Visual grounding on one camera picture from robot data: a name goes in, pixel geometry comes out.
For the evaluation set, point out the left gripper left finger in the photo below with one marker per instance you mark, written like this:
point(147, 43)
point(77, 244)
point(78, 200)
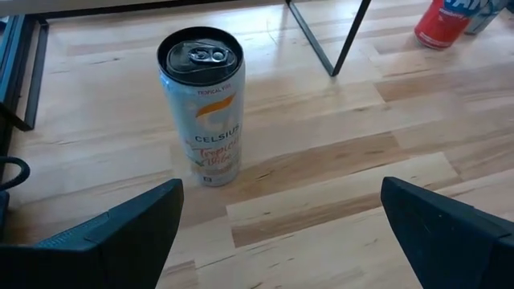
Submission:
point(100, 261)

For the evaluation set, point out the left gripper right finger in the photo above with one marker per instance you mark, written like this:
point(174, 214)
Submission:
point(454, 253)

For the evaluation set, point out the Celsius Arctic Vibe can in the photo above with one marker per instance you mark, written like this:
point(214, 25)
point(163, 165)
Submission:
point(488, 20)

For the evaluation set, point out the Celsius Tropical Vibe can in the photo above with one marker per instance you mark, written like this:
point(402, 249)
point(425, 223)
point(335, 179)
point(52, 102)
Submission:
point(209, 132)

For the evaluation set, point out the wooden shelf black metal legs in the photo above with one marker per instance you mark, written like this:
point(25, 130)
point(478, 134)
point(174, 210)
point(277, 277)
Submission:
point(40, 6)

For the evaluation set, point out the red Fanta can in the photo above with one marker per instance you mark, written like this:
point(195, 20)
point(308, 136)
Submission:
point(441, 24)

